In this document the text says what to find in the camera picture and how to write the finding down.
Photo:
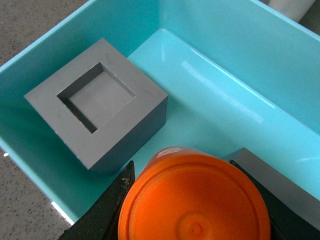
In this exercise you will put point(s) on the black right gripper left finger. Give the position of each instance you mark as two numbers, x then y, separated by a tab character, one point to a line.
101	221

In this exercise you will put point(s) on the orange cylinder part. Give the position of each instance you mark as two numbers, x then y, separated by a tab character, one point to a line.
185	194

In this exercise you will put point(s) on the gray block with round hole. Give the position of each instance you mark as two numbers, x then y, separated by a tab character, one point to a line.
293	196

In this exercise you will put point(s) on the blue plastic box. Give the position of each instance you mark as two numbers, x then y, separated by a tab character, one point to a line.
238	75

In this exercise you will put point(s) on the white pleated curtain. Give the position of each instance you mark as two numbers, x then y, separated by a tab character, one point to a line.
293	9

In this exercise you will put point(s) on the gray block with square hole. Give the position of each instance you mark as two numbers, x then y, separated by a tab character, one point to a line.
101	106

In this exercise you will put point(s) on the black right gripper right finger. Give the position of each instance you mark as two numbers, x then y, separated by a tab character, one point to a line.
285	224

